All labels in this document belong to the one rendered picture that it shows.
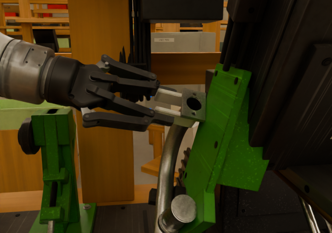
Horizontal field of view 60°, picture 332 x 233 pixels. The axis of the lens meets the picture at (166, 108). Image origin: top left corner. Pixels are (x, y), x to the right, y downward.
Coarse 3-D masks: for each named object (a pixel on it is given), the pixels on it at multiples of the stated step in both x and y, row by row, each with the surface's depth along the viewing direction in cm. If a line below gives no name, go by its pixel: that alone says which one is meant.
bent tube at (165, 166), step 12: (192, 96) 47; (204, 96) 48; (180, 108) 49; (192, 108) 49; (204, 108) 46; (204, 120) 45; (168, 132) 53; (180, 132) 51; (168, 144) 53; (180, 144) 54; (168, 156) 54; (168, 168) 53; (168, 180) 52; (168, 192) 51; (156, 204) 50; (168, 204) 49; (156, 216) 48; (156, 228) 47
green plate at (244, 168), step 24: (216, 72) 45; (240, 72) 36; (216, 96) 43; (240, 96) 36; (216, 120) 41; (240, 120) 38; (216, 144) 38; (240, 144) 39; (192, 168) 46; (216, 168) 38; (240, 168) 40; (264, 168) 40; (192, 192) 44
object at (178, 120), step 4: (156, 108) 45; (160, 108) 45; (164, 108) 45; (156, 112) 45; (160, 112) 45; (164, 112) 45; (168, 112) 45; (172, 112) 45; (176, 112) 46; (176, 116) 46; (176, 120) 47; (180, 120) 47; (184, 120) 47; (188, 120) 46; (192, 120) 46; (180, 124) 48; (184, 124) 48; (188, 124) 47; (192, 124) 47
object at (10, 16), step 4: (4, 12) 864; (8, 12) 866; (12, 12) 868; (32, 12) 880; (8, 16) 865; (12, 16) 866; (16, 16) 878; (32, 16) 880; (44, 16) 882; (48, 16) 884; (8, 32) 870; (12, 32) 872; (16, 32) 874; (20, 32) 875; (68, 52) 955
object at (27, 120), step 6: (24, 120) 56; (30, 120) 56; (24, 126) 55; (30, 126) 56; (18, 132) 57; (24, 132) 55; (30, 132) 55; (18, 138) 56; (24, 138) 55; (30, 138) 55; (24, 144) 55; (30, 144) 55; (24, 150) 56; (30, 150) 56; (36, 150) 58
